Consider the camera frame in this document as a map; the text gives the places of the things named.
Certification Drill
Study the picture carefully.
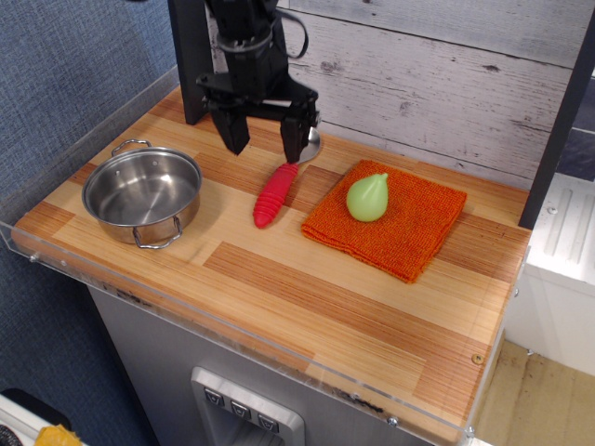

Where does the spoon with red handle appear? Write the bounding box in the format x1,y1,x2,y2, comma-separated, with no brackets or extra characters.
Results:
253,127,321,229

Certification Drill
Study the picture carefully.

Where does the yellow object bottom left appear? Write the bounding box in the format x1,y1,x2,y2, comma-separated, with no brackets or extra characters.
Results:
34,425,83,446

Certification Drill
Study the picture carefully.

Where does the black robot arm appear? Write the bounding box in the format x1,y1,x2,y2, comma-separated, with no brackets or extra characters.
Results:
196,1,320,164

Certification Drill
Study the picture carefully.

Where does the clear acrylic table guard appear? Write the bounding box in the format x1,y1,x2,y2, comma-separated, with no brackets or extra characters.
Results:
11,89,529,445

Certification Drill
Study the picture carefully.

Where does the dark vertical post right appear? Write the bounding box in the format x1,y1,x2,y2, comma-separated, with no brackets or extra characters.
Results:
517,0,595,231

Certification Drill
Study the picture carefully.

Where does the dark vertical post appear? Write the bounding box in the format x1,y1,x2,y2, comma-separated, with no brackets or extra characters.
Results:
517,0,595,231
167,0,214,125

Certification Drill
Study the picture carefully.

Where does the grey cabinet with button panel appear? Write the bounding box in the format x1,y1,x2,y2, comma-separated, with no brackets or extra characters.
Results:
90,289,424,445

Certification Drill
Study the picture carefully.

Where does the orange knitted cloth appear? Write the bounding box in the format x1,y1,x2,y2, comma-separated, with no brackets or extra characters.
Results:
301,160,467,283

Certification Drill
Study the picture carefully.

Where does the dark vertical post left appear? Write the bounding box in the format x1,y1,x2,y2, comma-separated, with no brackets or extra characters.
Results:
167,0,214,125

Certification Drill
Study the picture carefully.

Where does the small steel pot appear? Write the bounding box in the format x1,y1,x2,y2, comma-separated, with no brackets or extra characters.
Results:
82,139,203,250

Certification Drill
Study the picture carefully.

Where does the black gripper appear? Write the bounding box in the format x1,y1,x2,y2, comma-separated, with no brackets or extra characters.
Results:
196,39,320,164

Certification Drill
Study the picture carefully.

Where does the green toy pear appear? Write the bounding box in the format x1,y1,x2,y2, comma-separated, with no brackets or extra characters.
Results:
346,173,389,222

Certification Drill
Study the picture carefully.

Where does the white appliance at right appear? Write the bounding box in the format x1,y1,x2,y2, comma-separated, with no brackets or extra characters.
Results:
505,174,594,374

